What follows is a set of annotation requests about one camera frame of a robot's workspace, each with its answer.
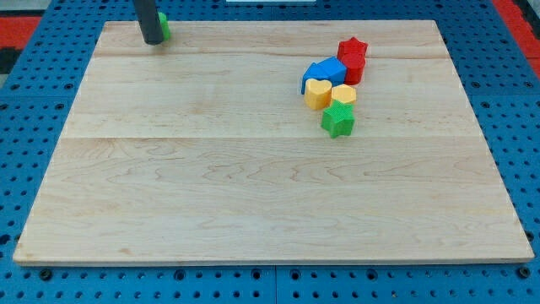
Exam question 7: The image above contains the green star block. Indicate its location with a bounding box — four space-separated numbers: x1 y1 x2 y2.
321 100 355 138

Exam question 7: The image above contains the red star block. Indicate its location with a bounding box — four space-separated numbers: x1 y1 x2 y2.
337 37 369 59

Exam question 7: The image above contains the light wooden board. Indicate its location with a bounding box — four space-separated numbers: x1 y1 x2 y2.
13 20 534 267

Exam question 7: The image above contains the yellow heart block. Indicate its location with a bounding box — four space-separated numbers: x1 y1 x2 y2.
304 79 332 110

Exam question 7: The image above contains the yellow hexagon block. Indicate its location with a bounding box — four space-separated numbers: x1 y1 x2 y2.
331 84 357 104

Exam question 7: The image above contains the blue arrow block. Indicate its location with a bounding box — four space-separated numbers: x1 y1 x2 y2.
300 62 329 95

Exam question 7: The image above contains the blue pentagon block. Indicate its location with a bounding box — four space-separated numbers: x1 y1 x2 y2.
318 57 347 86

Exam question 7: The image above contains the red cylinder block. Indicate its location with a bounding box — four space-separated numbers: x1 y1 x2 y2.
340 53 366 85

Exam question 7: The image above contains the green block behind pointer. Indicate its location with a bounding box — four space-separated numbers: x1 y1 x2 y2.
158 12 170 41

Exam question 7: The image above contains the black cylindrical robot pointer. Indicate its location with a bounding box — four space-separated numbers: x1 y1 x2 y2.
132 0 165 46

